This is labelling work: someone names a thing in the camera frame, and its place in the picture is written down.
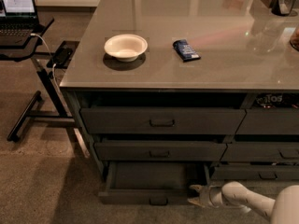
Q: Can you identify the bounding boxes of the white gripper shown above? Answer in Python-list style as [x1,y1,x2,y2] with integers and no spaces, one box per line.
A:
[188,185,223,208]

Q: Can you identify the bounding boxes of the grey drawer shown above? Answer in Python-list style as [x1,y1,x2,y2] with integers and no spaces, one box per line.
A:
[236,108,299,135]
[80,106,245,134]
[210,165,299,181]
[99,161,209,206]
[221,142,299,162]
[94,141,226,161]

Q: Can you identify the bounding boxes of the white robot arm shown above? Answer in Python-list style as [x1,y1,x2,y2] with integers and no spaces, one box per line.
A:
[188,181,299,224]

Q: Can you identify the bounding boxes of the chips bag in drawer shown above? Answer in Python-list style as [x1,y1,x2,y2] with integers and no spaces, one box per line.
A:
[253,93,299,109]

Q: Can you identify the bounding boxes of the grey drawer cabinet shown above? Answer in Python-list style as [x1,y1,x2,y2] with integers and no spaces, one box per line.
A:
[61,0,299,180]

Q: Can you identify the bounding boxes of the blue snack packet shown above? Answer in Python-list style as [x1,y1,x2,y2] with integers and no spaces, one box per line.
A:
[173,39,201,63]

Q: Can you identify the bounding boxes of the white bowl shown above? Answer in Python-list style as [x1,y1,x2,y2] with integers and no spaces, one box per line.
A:
[104,35,148,63]

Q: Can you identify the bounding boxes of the brown round object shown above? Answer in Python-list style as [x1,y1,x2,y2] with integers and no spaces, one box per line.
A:
[290,28,299,51]

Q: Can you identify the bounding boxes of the black power adapter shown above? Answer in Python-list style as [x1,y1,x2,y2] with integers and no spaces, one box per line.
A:
[53,48,73,65]

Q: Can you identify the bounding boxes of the black laptop stand table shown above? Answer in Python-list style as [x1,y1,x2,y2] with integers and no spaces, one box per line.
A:
[0,15,80,143]

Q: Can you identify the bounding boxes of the dark glass jar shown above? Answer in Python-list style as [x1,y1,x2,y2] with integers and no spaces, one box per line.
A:
[270,0,299,17]

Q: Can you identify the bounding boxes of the black laptop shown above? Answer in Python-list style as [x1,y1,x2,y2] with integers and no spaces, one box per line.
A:
[0,0,39,48]

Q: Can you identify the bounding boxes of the white charging cable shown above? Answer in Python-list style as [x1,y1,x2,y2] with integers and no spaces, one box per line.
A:
[29,32,62,91]

